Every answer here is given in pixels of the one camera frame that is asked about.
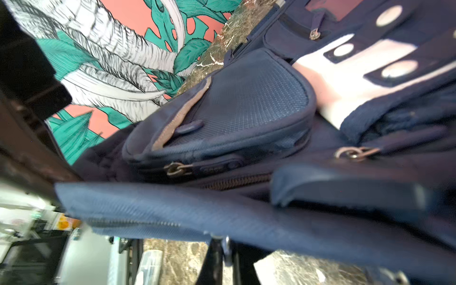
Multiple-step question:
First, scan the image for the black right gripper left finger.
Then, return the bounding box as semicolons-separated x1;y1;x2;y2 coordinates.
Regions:
195;239;224;285

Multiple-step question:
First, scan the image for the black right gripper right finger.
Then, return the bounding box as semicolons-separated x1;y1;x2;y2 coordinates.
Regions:
232;243;271;285

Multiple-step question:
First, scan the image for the navy blue school backpack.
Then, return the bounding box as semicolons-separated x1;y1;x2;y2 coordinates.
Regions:
55;1;456;285

